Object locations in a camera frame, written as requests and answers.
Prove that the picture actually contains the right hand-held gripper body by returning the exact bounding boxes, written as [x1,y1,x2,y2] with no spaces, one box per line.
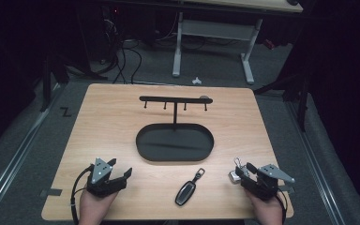
[239,163,296,202]

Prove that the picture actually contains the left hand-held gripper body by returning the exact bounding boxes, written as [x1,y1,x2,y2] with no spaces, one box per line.
[86,157,129,199]

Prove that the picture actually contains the silver key fob with carabiner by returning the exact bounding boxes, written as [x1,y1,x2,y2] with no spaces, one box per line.
[228,157,248,185]

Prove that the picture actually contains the black car key fob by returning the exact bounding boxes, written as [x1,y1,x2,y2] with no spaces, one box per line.
[174,167,206,207]

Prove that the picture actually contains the black key rack with tray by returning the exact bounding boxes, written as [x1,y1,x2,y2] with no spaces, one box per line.
[135,95,216,163]

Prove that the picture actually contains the person's right hand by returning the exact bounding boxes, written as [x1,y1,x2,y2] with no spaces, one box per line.
[244,188,284,225]

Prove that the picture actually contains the person's left hand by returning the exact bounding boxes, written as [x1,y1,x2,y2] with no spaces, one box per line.
[78,188,120,225]

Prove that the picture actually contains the black tape strip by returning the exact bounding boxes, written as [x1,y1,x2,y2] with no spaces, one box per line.
[39,187,64,199]

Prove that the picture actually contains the black metal stand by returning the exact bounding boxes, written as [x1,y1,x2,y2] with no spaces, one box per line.
[39,54,71,113]
[252,69,312,132]

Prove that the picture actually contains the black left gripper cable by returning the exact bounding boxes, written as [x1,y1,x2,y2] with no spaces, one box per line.
[70,164,96,225]

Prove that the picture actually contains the metal floor rail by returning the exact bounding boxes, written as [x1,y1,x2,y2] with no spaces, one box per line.
[0,88,62,218]
[285,99,347,225]

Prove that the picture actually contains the black floor cables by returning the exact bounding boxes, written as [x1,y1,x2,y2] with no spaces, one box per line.
[101,38,143,85]

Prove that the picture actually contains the white desk frame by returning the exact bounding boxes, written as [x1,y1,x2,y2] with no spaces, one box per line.
[172,0,304,85]

